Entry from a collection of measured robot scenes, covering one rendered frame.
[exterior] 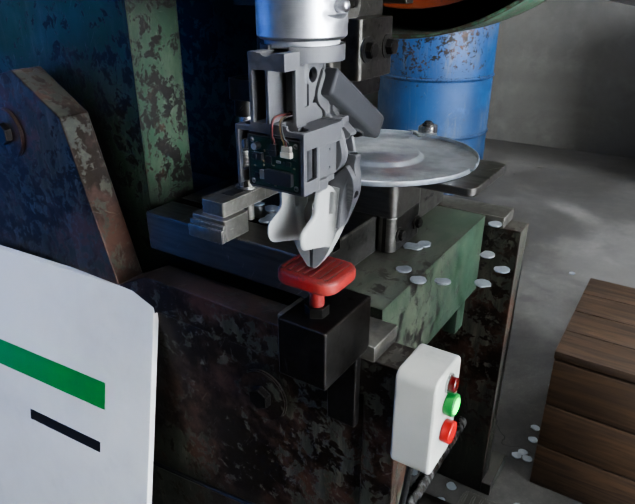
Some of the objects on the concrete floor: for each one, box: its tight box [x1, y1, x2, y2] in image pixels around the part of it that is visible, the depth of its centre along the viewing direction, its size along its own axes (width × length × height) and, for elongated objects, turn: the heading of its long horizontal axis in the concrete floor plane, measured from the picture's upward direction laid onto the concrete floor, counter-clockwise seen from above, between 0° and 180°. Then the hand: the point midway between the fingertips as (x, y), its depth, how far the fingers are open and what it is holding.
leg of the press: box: [0, 66, 415, 504], centre depth 96 cm, size 92×12×90 cm, turn 57°
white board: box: [0, 239, 158, 504], centre depth 108 cm, size 14×50×59 cm, turn 61°
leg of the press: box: [427, 195, 528, 496], centre depth 137 cm, size 92×12×90 cm, turn 57°
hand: (317, 251), depth 59 cm, fingers closed, pressing on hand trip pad
